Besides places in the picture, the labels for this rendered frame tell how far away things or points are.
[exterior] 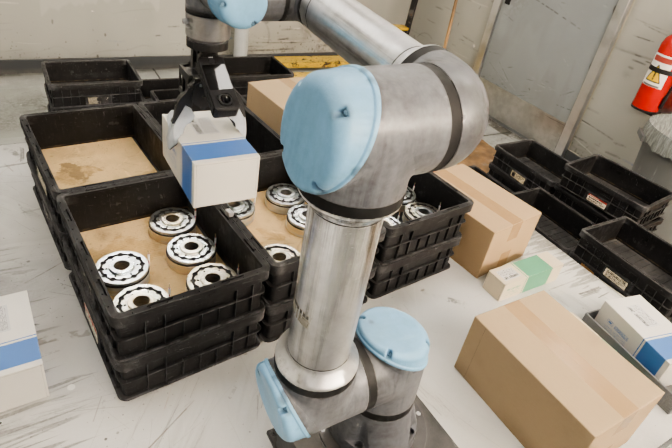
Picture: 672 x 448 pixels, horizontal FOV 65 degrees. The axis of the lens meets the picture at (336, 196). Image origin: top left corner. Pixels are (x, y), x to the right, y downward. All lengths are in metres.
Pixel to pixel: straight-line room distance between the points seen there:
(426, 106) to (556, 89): 3.76
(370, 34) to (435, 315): 0.84
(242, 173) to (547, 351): 0.69
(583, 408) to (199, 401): 0.71
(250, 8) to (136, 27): 3.63
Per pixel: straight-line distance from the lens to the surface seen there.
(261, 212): 1.35
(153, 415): 1.10
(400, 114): 0.48
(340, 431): 0.94
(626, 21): 4.01
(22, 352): 1.12
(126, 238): 1.26
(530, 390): 1.12
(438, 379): 1.23
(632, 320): 1.48
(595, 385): 1.16
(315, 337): 0.66
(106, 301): 0.97
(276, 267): 1.04
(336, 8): 0.77
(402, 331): 0.82
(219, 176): 0.94
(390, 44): 0.67
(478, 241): 1.48
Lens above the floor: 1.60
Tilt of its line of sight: 32 degrees down
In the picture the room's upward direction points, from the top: 11 degrees clockwise
